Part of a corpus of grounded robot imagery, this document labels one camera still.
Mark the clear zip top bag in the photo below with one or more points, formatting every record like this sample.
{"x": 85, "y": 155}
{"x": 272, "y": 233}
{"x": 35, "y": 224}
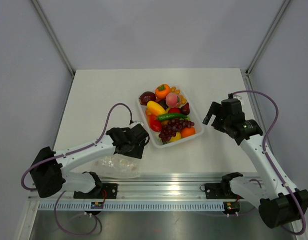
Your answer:
{"x": 116, "y": 166}

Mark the left small circuit board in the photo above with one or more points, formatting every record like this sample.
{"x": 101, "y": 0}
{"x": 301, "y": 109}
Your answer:
{"x": 97, "y": 205}

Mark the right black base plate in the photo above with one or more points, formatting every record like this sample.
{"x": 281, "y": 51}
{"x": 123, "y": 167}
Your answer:
{"x": 218, "y": 191}

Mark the white plastic food tray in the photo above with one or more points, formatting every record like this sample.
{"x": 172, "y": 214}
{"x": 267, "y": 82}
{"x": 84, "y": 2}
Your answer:
{"x": 193, "y": 116}

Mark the aluminium frame post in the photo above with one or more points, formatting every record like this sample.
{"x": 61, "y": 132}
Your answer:
{"x": 282, "y": 10}
{"x": 52, "y": 35}

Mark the orange tangerine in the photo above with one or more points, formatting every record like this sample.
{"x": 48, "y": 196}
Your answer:
{"x": 187, "y": 132}

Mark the red orange bell pepper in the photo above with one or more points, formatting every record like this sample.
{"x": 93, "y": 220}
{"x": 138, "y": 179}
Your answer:
{"x": 154, "y": 123}

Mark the purple grape bunch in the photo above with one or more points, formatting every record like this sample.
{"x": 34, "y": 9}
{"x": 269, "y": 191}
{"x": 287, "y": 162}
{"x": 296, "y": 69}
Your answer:
{"x": 170, "y": 127}

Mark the dark purple plum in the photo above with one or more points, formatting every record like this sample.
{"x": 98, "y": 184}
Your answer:
{"x": 163, "y": 104}

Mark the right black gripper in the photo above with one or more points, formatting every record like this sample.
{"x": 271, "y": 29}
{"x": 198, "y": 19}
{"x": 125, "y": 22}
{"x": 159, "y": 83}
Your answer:
{"x": 215, "y": 109}

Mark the dark red apple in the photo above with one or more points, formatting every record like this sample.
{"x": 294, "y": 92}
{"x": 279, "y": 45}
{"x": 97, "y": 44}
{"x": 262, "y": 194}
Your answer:
{"x": 146, "y": 97}

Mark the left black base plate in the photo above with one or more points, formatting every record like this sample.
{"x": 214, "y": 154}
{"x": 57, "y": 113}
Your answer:
{"x": 108, "y": 191}

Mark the dark red fig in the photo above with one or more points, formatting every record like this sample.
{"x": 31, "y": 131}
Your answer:
{"x": 185, "y": 109}

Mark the orange persimmon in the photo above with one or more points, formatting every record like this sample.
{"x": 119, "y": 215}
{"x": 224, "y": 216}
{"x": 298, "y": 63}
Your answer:
{"x": 162, "y": 91}

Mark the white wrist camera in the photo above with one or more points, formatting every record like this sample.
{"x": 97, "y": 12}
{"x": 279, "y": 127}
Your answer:
{"x": 240, "y": 98}
{"x": 134, "y": 123}

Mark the right aluminium frame post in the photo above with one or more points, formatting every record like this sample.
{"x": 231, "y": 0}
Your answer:
{"x": 282, "y": 10}

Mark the green chili pepper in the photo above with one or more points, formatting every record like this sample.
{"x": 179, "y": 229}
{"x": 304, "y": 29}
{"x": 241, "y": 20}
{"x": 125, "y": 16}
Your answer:
{"x": 168, "y": 116}

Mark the yellow orange bell pepper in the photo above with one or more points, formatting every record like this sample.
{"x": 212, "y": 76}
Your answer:
{"x": 155, "y": 109}

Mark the small circuit board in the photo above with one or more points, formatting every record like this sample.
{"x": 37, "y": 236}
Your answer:
{"x": 232, "y": 206}
{"x": 97, "y": 205}

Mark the right small circuit board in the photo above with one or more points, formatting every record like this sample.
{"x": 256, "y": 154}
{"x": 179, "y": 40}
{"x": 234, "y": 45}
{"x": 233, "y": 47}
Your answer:
{"x": 232, "y": 206}

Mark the pink peach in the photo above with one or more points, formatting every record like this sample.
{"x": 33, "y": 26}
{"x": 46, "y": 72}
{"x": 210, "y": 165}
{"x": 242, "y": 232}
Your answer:
{"x": 173, "y": 100}

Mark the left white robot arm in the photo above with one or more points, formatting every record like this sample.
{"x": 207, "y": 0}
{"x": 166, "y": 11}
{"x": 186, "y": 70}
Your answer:
{"x": 52, "y": 171}

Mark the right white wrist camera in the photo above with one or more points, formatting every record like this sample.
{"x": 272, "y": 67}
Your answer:
{"x": 240, "y": 98}

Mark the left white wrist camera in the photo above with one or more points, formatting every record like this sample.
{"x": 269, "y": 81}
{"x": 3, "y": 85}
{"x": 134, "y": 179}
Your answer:
{"x": 134, "y": 123}

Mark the aluminium mounting rail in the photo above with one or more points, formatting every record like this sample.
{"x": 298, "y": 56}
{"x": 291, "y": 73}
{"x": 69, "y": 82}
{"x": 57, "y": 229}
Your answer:
{"x": 157, "y": 187}

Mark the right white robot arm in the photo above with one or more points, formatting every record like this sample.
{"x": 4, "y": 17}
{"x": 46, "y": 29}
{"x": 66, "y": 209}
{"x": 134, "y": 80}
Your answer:
{"x": 280, "y": 201}

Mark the white slotted cable duct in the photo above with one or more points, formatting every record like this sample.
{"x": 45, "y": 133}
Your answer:
{"x": 112, "y": 206}

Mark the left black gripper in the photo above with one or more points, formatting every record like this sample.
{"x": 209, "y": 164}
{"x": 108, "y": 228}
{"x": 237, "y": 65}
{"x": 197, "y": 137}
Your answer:
{"x": 137, "y": 153}

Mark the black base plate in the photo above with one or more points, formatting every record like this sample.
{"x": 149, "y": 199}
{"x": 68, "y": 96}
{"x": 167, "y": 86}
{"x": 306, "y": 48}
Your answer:
{"x": 108, "y": 191}
{"x": 218, "y": 191}

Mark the left aluminium frame post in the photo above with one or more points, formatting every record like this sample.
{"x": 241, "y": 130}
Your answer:
{"x": 52, "y": 35}

